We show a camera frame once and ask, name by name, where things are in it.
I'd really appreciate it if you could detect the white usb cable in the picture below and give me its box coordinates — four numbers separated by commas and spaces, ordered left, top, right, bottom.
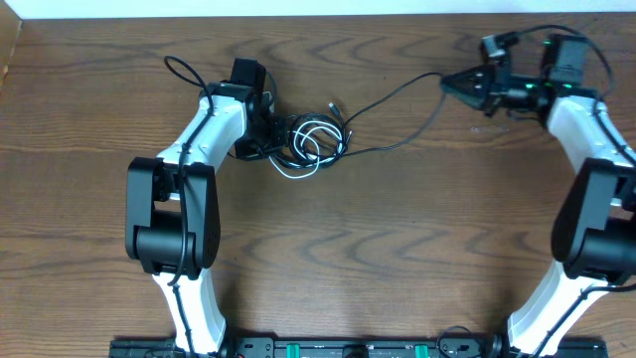
267, 120, 345, 180

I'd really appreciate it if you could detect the black usb cable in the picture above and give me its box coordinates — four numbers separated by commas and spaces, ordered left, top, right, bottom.
270, 72, 447, 171

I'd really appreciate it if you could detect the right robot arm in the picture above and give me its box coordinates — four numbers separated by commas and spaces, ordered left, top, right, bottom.
440, 25, 635, 357

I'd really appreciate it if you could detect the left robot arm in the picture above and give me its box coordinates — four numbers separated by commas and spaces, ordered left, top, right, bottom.
110, 58, 285, 357

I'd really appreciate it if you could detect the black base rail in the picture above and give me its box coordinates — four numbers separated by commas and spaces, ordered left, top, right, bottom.
106, 335, 609, 358

